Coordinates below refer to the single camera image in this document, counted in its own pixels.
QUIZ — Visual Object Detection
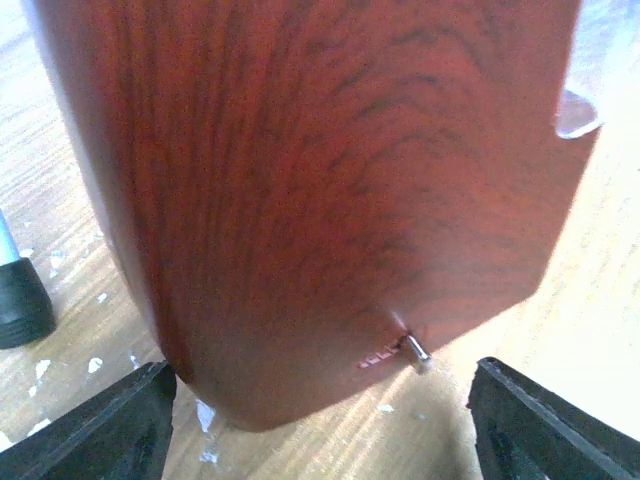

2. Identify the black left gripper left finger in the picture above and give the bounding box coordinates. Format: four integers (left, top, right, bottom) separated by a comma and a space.
1, 361, 177, 479

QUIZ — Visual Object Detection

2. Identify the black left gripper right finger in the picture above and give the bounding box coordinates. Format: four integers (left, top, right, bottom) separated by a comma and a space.
467, 357, 639, 479

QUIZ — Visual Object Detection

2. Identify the light blue music stand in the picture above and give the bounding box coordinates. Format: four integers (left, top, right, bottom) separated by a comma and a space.
0, 215, 56, 350

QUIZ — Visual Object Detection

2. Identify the clear plastic metronome cover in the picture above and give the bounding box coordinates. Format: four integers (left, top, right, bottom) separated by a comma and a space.
555, 89, 602, 140

